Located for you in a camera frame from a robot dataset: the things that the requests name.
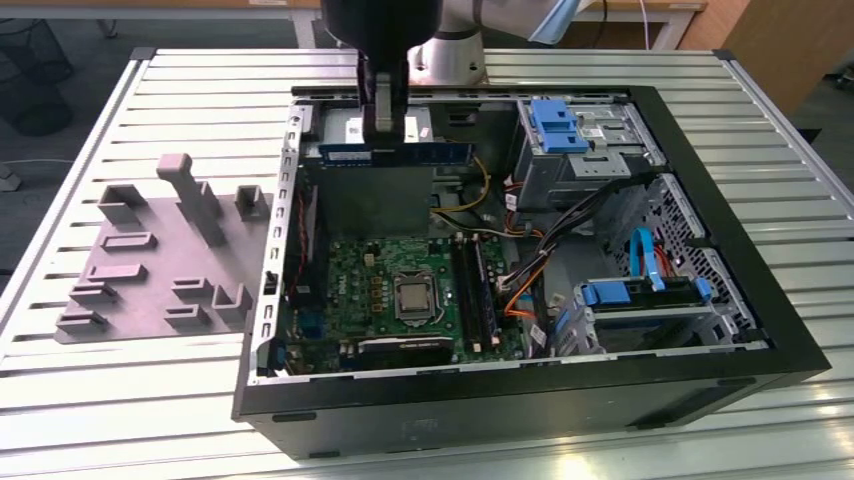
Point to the grey parts rack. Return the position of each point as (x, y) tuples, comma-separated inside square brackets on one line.
[(167, 240)]

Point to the blue drive bay latch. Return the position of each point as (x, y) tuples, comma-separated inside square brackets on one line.
[(557, 130)]

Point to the black PC case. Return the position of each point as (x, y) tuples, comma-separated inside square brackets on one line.
[(468, 415)]

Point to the black graphics card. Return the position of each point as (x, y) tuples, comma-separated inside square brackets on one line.
[(401, 352)]

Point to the silver CPU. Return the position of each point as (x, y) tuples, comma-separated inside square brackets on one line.
[(416, 296)]

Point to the metal disk bay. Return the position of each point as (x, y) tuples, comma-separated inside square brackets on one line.
[(654, 312)]

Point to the black chair base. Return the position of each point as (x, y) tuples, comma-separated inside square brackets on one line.
[(843, 80)]

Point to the blue board connector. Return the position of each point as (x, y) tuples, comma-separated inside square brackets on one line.
[(313, 325)]

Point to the black RAM slot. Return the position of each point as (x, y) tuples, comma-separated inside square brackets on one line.
[(465, 295)]

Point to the CPU socket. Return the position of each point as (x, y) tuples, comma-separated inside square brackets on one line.
[(417, 274)]

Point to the wooden cabinet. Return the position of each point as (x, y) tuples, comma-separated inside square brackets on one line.
[(788, 40)]

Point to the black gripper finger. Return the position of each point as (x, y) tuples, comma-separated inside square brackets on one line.
[(384, 100)]

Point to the metal drive cage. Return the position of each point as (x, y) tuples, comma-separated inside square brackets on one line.
[(601, 167)]

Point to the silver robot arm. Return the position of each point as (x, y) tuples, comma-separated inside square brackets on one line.
[(448, 60)]

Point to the grey power supply unit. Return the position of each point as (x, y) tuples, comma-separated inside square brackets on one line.
[(368, 200)]

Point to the hard disk in blue carrier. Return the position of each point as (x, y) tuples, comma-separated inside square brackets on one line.
[(608, 294)]

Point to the green motherboard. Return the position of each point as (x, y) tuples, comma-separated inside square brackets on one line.
[(354, 280)]

